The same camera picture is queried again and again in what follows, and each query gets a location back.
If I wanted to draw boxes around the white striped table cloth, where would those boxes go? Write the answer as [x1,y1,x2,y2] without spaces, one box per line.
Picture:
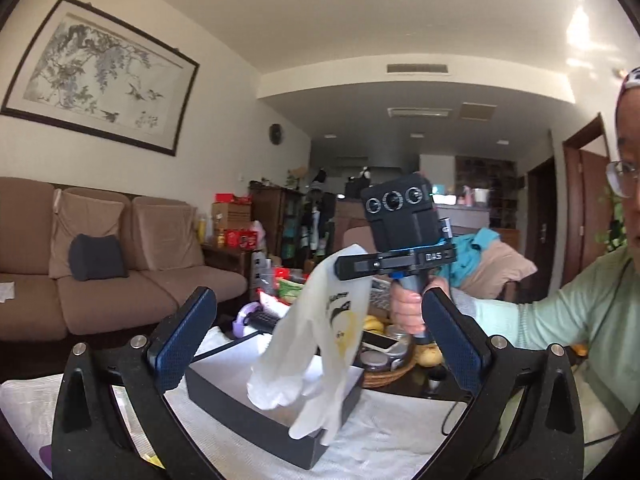
[0,327,481,480]

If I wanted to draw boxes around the black remote keyboard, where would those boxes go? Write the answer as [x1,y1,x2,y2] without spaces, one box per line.
[247,311,288,333]

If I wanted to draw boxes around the green snack packet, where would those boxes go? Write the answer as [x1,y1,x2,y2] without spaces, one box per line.
[276,278,308,303]

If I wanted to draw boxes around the person's right hand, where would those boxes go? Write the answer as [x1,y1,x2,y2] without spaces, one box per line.
[389,284,427,336]

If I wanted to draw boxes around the cardboard box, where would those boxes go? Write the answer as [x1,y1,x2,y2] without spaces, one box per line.
[211,202,252,233]

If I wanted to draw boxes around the person's head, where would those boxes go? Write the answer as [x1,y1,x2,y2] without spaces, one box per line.
[602,65,640,261]

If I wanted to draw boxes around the white dog print plastic bag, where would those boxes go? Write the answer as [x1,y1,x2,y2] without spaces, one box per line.
[246,243,375,447]

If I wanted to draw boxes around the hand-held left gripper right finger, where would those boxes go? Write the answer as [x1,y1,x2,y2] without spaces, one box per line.
[412,287,586,480]

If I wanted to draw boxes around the red gift box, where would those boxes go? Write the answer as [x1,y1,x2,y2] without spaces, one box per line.
[222,229,261,252]

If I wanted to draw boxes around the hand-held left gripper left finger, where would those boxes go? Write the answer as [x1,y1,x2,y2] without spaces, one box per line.
[51,286,236,480]

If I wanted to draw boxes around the person's torso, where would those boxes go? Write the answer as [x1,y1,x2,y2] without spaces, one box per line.
[570,245,640,466]

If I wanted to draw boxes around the framed flower ink painting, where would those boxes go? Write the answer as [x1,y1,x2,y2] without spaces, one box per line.
[0,0,201,157]

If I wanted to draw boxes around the brown sofa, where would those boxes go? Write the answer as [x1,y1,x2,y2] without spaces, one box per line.
[0,176,249,356]

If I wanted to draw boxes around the purple container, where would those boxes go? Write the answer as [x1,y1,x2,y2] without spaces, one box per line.
[231,302,266,338]

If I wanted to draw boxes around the dark wooden cabinet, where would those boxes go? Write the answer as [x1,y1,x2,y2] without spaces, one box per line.
[248,185,306,266]

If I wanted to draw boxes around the ceiling air vent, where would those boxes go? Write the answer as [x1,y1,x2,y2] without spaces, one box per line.
[386,63,448,75]
[387,106,452,118]

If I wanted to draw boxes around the dark grey cushion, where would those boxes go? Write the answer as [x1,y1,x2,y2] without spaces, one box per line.
[68,233,128,282]

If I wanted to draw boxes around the person's right forearm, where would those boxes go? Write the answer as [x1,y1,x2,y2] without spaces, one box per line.
[450,260,616,356]

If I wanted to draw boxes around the grey plastic rack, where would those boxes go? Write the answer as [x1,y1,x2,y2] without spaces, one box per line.
[250,252,273,291]

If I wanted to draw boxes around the black phone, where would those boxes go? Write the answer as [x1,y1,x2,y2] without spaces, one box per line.
[361,331,401,351]

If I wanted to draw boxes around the wicker basket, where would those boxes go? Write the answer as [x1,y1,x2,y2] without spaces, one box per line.
[361,345,418,387]

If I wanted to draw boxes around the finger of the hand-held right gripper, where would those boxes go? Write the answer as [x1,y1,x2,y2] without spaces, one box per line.
[336,254,381,282]

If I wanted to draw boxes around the teal cloth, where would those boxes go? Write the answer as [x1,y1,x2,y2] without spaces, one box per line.
[440,227,501,286]

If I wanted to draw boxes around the beige armchair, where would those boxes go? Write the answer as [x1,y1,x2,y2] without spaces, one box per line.
[340,226,538,302]

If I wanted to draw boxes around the eyeglasses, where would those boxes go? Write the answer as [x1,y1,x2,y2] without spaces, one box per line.
[606,160,640,198]

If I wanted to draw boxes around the brown wooden door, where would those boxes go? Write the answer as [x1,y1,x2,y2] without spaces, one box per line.
[562,115,617,301]

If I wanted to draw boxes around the green houseplant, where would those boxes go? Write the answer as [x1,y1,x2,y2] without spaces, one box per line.
[595,195,628,256]

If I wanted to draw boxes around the black box with white inside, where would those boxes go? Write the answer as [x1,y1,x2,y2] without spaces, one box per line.
[186,350,365,471]

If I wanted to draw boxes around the tan sofa cushion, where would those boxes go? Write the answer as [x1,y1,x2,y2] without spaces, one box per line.
[48,187,126,280]
[131,196,206,272]

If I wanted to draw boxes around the black cable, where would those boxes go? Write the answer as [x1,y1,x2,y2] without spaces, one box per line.
[440,395,473,438]

